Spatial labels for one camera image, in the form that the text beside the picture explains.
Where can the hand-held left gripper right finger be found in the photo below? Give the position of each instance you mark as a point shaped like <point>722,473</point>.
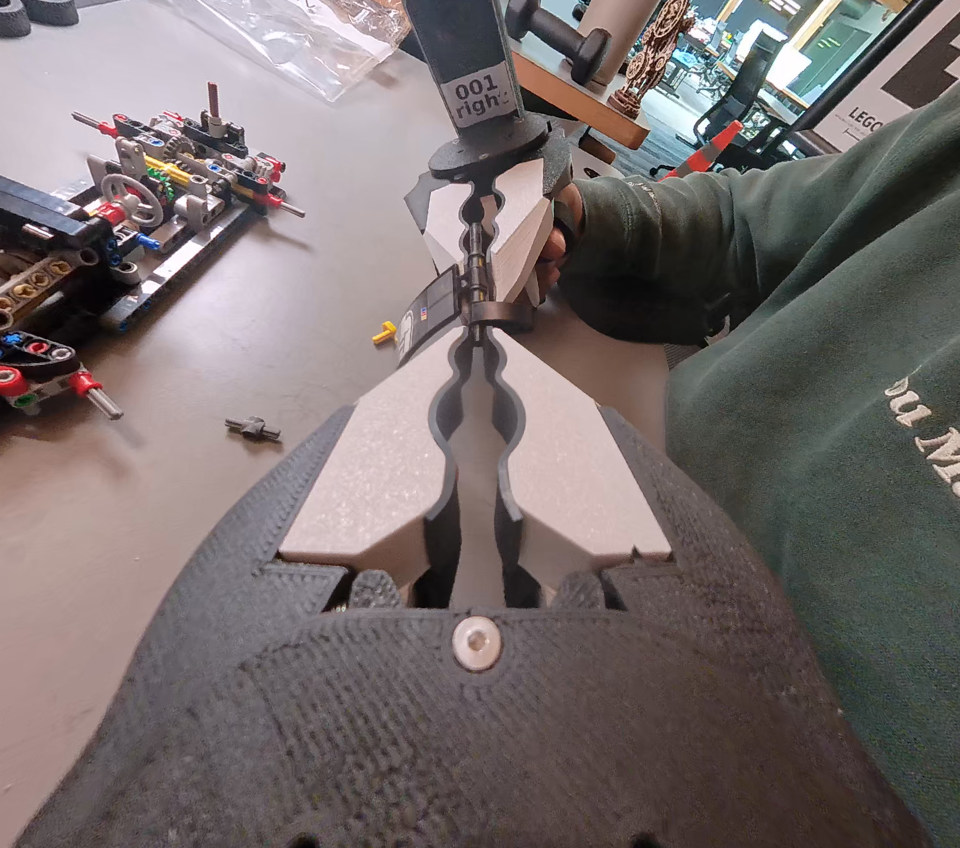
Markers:
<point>585,480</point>

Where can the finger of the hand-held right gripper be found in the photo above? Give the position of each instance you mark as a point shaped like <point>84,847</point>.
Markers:
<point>521,225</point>
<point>446,233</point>

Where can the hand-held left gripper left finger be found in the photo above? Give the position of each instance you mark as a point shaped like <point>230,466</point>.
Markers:
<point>367,480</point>

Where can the black curved lego panel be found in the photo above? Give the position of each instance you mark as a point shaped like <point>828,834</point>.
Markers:
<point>431,308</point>

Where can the person's right forearm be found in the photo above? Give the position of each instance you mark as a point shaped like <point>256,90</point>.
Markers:
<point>675,248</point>

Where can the yellow lego pin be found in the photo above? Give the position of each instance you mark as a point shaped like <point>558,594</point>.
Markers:
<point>384,333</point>

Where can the black lego cross connector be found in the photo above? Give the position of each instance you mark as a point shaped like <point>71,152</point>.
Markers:
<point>253,427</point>

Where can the lego car chassis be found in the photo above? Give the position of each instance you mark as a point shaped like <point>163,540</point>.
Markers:
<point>172,188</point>

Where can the person's right hand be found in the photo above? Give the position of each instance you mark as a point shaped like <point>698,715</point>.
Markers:
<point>556,259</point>

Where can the black dumbbell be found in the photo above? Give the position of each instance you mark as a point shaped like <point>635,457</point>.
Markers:
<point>555,30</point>

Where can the beige water bottle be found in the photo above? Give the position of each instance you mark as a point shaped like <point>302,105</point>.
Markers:
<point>637,23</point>

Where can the clear plastic bag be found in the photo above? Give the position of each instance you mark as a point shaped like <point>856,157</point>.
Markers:
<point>262,8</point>

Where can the orange traffic cone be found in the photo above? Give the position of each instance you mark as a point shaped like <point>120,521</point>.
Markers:
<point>705,147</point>

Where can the brown wooden gear model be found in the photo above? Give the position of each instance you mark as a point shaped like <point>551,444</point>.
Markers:
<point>656,53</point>

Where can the person's green sweatshirt torso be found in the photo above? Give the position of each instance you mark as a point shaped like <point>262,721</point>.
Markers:
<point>825,488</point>

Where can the black mesh office chair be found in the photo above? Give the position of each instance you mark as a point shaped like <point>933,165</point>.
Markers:
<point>742,83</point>

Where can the black white marker sign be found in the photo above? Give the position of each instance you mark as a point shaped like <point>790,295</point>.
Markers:
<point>885,90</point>

